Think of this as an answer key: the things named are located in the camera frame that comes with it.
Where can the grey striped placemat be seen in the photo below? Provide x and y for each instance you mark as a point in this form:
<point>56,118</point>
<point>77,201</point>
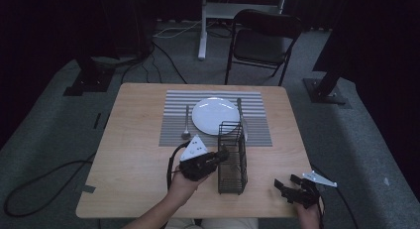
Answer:
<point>171,136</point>

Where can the black stand with bolted base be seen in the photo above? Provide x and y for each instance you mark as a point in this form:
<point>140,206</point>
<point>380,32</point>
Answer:
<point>325,90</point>

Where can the silver spoon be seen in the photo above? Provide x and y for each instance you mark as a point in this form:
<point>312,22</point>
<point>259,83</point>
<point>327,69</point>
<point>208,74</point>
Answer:
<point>187,118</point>

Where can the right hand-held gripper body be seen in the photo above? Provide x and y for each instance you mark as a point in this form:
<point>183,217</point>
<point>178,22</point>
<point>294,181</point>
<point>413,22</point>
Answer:
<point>307,192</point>

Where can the person's right hand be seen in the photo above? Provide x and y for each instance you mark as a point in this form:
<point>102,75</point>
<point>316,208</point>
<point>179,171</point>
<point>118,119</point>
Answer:
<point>308,217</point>

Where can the white round plate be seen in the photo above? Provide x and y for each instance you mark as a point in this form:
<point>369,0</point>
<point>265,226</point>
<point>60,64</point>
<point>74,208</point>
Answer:
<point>213,115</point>

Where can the silver table knife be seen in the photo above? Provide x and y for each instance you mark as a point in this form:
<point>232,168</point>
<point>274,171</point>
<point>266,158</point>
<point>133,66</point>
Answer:
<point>239,108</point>

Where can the grey tape strip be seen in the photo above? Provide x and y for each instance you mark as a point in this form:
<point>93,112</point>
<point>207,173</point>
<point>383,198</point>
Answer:
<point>89,189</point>

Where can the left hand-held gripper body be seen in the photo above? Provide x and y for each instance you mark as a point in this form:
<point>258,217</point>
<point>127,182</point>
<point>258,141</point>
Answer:
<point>198,163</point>

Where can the black stand with square base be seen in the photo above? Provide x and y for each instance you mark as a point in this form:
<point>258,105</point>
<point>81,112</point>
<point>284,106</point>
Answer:
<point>89,78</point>

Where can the white desk frame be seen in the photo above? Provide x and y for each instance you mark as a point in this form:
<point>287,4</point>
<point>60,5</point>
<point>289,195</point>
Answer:
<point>211,11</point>

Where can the person's left hand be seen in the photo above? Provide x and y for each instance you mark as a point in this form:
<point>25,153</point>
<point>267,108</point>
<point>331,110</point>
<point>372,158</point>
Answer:
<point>185,187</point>

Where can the black folding chair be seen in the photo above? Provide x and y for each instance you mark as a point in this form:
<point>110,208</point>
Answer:
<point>264,44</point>

